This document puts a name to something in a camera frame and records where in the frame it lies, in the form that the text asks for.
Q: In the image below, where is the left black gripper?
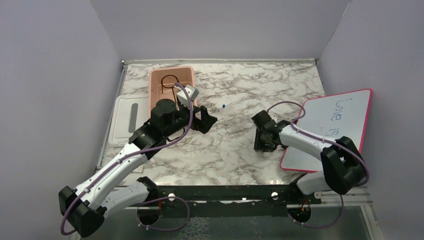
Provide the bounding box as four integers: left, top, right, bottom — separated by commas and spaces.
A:
163, 100, 218, 138

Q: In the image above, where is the black metal ring stand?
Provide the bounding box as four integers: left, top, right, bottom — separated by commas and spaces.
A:
160, 74, 180, 102

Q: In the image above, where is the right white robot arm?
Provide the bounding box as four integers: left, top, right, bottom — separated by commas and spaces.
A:
251, 110, 370, 204

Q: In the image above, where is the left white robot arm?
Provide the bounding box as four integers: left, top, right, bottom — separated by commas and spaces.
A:
58, 98, 218, 238

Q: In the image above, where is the pink plastic bin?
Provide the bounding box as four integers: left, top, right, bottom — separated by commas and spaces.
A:
148, 66, 195, 113

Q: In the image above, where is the pink framed whiteboard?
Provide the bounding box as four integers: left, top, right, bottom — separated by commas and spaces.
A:
280, 88, 373, 173

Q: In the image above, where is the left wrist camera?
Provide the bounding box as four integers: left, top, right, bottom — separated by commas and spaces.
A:
176, 85, 199, 108

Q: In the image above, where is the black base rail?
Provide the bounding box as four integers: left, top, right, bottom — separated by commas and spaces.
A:
91, 177, 322, 220

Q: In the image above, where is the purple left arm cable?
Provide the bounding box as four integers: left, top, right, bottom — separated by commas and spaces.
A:
59, 82, 195, 237

